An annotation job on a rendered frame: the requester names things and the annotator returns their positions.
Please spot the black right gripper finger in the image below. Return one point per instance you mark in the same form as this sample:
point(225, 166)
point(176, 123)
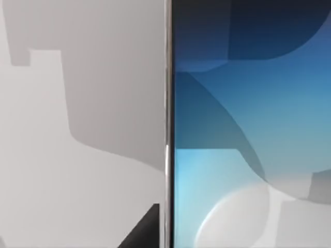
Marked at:
point(148, 228)

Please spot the smartphone with blue screen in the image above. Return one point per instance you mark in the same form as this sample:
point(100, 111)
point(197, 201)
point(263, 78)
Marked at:
point(245, 116)

